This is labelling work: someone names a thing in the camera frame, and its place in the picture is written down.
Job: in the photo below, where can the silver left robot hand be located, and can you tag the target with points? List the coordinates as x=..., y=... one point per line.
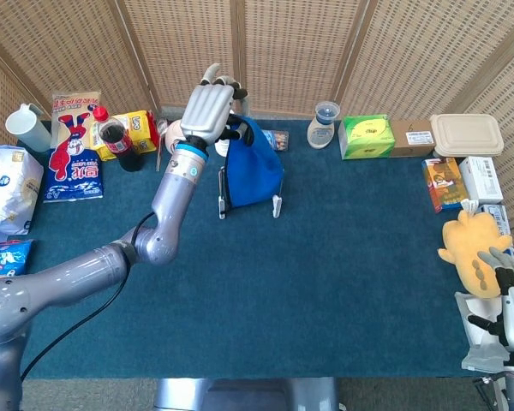
x=207, y=111

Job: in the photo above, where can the grey and blue cloth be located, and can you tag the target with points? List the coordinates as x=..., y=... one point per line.
x=252, y=171

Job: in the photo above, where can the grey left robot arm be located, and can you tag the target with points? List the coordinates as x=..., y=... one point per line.
x=171, y=201

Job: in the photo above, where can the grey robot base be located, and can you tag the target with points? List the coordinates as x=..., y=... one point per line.
x=248, y=394

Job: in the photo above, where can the metal rack with white feet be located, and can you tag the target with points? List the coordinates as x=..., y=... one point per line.
x=276, y=207

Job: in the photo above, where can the cream upturned bowl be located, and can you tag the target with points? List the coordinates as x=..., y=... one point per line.
x=172, y=135

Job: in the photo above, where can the white plastic package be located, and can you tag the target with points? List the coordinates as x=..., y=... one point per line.
x=475, y=304

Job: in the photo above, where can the metal spoon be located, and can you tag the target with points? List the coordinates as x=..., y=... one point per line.
x=162, y=125

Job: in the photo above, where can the yellow Lipo snack bag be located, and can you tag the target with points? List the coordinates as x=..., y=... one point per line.
x=141, y=128

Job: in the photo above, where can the small blue packet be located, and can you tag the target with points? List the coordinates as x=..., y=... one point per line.
x=280, y=139

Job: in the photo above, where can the yellow plush toy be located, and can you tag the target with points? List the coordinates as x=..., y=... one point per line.
x=467, y=244

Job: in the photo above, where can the cola bottle with red label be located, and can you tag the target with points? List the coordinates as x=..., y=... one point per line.
x=120, y=143

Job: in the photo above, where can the blue white toothpaste box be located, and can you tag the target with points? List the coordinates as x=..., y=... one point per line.
x=501, y=216

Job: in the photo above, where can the woven bamboo folding screen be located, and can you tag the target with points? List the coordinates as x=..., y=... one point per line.
x=304, y=51

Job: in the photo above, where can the white lotion jar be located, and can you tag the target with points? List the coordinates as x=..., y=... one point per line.
x=321, y=132

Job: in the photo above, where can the white carton with label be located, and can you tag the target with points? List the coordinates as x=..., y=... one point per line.
x=482, y=180

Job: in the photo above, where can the red white blue snack bag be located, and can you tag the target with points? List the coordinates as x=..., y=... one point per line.
x=75, y=171

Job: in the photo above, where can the orange and blue small box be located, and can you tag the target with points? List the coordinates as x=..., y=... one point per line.
x=443, y=184

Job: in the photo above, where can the green tissue box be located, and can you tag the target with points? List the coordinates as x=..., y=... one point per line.
x=366, y=137

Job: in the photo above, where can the blue carpet table cover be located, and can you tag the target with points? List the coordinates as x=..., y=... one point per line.
x=368, y=257

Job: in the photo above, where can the beige lidded food container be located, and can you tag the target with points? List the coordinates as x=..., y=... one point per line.
x=467, y=135

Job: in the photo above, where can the brown cardboard box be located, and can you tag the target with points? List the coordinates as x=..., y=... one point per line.
x=411, y=141

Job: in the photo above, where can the white flour bag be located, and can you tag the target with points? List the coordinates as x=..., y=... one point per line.
x=8, y=188

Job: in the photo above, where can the blue snack chips bag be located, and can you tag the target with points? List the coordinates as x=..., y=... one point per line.
x=4, y=257

